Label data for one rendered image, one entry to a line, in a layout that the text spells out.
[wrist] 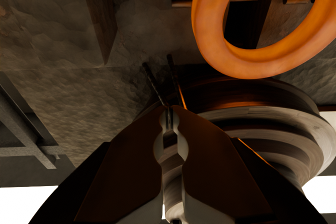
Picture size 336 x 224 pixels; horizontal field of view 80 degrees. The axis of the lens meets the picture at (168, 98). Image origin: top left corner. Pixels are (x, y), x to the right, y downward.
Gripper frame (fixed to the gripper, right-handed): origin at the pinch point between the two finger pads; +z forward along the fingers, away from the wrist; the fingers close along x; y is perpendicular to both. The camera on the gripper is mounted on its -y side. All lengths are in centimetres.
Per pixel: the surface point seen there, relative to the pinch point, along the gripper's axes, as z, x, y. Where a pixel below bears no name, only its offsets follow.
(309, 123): 16.6, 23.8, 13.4
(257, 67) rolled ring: 14.8, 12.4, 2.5
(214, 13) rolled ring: 12.3, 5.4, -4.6
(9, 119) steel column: 349, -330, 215
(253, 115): 15.7, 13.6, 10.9
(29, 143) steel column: 376, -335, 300
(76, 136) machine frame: 38, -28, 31
